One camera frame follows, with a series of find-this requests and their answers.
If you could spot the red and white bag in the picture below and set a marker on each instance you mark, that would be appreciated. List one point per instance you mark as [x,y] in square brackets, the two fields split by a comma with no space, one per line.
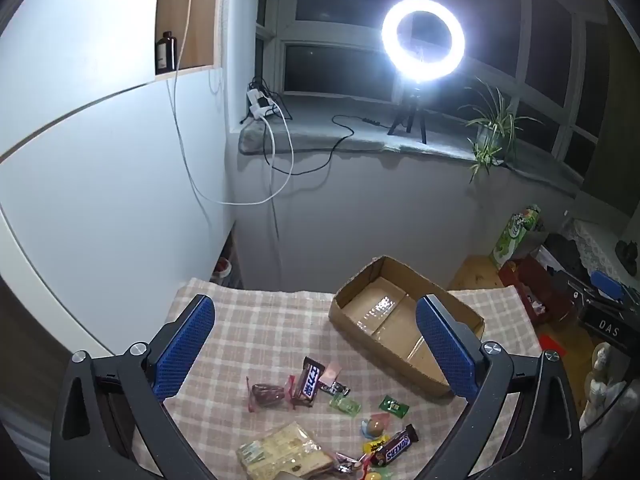
[221,266]

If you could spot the round egg-shaped candy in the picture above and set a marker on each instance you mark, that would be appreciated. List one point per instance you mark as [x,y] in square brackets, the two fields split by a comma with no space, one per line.
[374,426]

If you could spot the wooden wall niche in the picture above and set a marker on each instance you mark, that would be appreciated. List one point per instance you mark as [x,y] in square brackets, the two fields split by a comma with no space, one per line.
[200,10]

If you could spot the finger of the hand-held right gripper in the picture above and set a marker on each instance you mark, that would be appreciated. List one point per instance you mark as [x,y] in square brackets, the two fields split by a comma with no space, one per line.
[575,290]
[607,282]

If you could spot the black cloth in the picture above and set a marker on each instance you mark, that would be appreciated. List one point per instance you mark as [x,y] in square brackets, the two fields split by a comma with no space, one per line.
[562,252]

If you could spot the brown chocolate bar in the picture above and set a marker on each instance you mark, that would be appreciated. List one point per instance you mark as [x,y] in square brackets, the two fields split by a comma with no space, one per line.
[396,447]

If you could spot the white figurine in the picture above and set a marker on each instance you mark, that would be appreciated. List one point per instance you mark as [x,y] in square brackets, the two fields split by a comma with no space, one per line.
[600,385]

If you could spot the white lace cloth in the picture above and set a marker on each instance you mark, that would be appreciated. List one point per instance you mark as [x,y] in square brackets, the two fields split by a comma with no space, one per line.
[595,245]

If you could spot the black tripod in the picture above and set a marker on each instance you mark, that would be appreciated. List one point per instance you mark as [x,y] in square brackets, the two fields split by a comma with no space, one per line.
[412,105]

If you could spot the red wrapped candy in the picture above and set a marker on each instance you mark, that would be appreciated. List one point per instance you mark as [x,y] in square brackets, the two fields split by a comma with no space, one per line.
[362,459]

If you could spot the checkered beige tablecloth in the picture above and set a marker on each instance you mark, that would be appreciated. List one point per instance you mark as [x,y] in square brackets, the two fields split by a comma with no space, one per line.
[260,330]

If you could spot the yellow-green wrapped candy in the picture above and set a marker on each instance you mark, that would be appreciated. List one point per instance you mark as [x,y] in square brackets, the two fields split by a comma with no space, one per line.
[376,475]

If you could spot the yellow wrapped candy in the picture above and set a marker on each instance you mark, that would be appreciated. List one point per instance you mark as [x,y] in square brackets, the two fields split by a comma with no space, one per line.
[374,446]

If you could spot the white power strip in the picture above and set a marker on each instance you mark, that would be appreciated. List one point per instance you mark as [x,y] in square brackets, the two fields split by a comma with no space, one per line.
[260,107]

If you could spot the dark snack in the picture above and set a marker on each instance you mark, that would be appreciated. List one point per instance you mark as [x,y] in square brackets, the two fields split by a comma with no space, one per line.
[267,395]

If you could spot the small dark figure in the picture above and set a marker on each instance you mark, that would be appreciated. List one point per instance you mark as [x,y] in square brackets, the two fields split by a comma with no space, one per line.
[627,250]

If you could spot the bright red box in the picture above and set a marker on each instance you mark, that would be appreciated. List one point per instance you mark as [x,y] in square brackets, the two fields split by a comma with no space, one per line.
[515,280]

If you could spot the light green wrapped candy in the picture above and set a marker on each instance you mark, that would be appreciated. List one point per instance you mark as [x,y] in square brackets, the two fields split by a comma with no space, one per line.
[345,404]

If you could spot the brown glass bottle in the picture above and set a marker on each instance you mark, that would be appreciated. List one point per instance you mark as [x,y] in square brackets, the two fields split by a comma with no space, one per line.
[166,55]

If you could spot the cardboard box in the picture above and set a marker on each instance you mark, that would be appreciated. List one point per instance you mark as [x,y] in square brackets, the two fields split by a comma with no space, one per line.
[370,305]

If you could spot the purple wrapped candy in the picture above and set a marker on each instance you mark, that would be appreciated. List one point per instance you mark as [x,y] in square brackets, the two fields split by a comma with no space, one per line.
[345,462]

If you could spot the chocolate bar with blue label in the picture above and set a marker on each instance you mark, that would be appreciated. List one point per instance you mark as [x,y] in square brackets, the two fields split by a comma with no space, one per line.
[309,382]

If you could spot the small black wrapped candy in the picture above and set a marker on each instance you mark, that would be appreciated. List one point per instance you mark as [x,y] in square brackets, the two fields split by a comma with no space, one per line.
[339,388]

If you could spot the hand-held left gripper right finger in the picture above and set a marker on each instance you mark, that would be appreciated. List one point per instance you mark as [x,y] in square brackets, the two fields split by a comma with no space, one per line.
[445,345]

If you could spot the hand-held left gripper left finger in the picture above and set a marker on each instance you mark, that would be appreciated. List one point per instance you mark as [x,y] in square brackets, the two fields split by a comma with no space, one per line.
[185,340]

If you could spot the dark green candy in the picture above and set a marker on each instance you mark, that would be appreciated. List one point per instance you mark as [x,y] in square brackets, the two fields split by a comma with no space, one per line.
[393,406]

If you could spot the green printed carton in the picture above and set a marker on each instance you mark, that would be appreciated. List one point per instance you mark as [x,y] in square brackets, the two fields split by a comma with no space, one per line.
[512,240]

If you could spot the sliced bread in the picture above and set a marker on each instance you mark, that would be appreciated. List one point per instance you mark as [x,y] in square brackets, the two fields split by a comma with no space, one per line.
[280,452]

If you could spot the potted spider plant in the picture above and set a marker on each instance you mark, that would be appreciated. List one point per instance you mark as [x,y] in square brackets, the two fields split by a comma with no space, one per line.
[492,120]

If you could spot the dark red box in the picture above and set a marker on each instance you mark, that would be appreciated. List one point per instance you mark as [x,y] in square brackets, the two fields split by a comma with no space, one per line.
[550,295]

